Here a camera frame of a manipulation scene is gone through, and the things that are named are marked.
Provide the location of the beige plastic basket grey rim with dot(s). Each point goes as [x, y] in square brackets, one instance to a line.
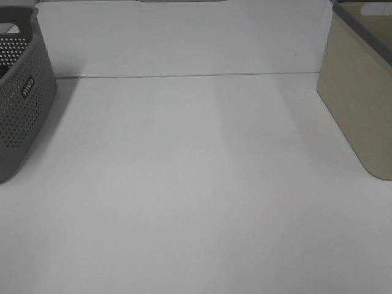
[355, 80]

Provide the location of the grey perforated plastic basket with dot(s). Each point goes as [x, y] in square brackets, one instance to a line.
[28, 86]

